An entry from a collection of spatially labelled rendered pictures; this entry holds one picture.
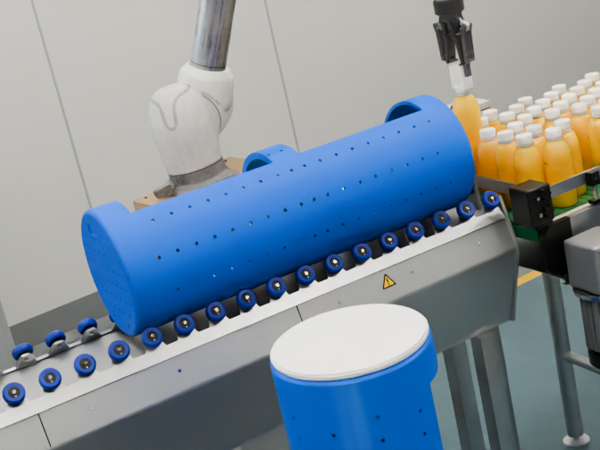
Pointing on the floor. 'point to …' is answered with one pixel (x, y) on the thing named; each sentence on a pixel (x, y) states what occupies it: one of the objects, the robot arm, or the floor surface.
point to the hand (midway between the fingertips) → (461, 76)
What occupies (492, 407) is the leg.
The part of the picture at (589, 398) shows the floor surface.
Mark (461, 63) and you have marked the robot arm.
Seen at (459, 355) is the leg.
